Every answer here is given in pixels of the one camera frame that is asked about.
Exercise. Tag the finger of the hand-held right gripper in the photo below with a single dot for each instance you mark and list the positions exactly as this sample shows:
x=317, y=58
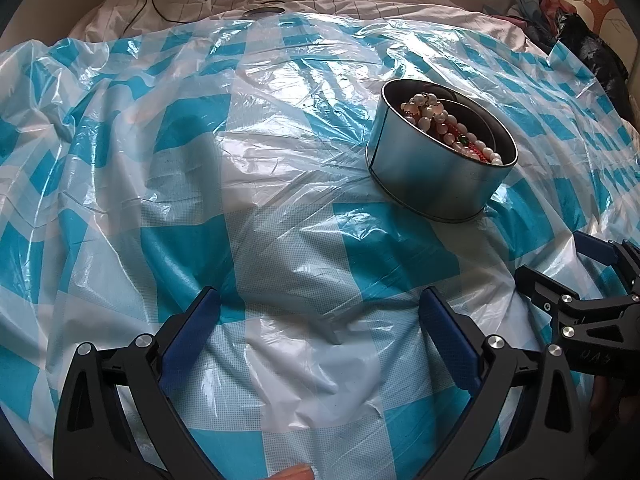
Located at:
x=600, y=252
x=537, y=285

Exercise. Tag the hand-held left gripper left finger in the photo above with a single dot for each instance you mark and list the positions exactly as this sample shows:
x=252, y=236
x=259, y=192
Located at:
x=195, y=322

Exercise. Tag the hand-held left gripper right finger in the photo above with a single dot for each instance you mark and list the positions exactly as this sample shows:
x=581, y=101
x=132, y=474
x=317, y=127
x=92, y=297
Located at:
x=442, y=330

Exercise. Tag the blue checkered plastic sheet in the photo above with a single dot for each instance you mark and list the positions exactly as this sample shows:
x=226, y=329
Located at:
x=200, y=185

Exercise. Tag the round metal tin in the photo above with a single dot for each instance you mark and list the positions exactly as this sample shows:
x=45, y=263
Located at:
x=425, y=185

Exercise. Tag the person's left hand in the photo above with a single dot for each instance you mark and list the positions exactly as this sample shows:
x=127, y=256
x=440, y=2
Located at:
x=295, y=473

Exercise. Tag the round metal tin lid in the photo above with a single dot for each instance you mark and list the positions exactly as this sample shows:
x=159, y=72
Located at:
x=263, y=11

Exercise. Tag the pile of clothes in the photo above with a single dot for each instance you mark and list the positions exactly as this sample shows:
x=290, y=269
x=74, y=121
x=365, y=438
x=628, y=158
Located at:
x=540, y=15

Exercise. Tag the person's right hand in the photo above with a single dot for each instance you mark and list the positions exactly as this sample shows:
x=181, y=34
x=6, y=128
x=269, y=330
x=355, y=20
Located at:
x=606, y=402

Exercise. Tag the black plastic bag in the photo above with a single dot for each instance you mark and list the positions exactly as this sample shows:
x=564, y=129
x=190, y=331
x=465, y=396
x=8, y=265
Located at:
x=595, y=55

